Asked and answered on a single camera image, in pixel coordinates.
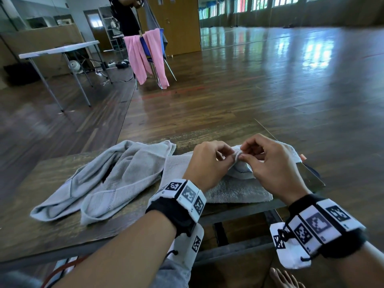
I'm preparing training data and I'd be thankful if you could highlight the person's left hand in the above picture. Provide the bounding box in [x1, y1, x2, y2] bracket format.
[182, 140, 236, 193]

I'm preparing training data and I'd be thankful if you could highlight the person's right hand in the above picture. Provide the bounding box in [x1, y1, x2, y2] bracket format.
[238, 133, 313, 206]

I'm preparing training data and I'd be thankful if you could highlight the grey terry towel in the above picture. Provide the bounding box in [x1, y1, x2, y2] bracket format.
[158, 140, 303, 204]

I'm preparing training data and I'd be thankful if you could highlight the light grey smooth towel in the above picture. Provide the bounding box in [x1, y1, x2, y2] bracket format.
[30, 140, 177, 226]

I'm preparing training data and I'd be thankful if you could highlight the person's right forearm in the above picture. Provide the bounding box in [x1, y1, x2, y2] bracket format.
[331, 241, 384, 288]

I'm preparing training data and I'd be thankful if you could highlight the person's bare foot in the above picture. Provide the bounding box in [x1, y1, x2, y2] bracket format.
[268, 267, 306, 288]

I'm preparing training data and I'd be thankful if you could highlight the black left wrist marker band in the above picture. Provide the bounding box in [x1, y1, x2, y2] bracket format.
[145, 178, 207, 237]

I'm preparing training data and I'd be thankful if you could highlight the black wrist marker band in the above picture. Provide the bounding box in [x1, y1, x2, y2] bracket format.
[145, 178, 207, 237]
[277, 194, 369, 259]

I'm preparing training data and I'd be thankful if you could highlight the black right wrist marker band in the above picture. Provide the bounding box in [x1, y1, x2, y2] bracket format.
[277, 194, 369, 259]

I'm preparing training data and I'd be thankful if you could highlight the pink cloth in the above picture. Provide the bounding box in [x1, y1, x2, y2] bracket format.
[123, 35, 153, 86]
[143, 28, 170, 90]

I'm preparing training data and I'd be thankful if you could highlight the blue chair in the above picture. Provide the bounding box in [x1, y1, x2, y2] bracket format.
[133, 28, 178, 90]

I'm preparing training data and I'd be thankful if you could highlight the yellow wooden door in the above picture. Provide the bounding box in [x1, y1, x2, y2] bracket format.
[136, 0, 202, 57]

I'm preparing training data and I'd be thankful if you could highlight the white floor fan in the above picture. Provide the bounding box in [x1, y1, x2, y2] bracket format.
[68, 60, 84, 75]

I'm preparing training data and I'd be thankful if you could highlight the row of windows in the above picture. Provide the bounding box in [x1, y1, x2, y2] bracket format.
[198, 0, 330, 21]

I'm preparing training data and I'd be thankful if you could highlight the metal shelf rack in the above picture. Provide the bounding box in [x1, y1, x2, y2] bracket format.
[98, 6, 126, 51]

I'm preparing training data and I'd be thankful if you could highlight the grey folding table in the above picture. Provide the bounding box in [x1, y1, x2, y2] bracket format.
[18, 40, 113, 112]

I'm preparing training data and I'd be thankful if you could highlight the blue sandal orange strap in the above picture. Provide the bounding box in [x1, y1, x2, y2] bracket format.
[299, 154, 322, 179]

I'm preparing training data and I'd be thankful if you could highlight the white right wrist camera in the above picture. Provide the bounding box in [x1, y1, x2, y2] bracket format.
[269, 222, 312, 270]

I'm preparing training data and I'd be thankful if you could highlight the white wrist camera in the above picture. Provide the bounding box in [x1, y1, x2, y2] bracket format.
[166, 223, 204, 270]
[269, 222, 312, 270]

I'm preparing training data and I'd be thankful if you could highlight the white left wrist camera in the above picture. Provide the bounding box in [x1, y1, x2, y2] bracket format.
[166, 223, 204, 270]

